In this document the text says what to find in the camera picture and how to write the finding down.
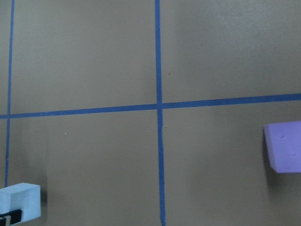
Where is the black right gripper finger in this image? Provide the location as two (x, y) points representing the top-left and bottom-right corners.
(0, 209), (22, 224)

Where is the blue foam block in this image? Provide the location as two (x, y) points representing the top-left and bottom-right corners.
(0, 183), (41, 226)

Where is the purple foam block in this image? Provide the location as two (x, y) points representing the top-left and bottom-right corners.
(263, 121), (301, 173)

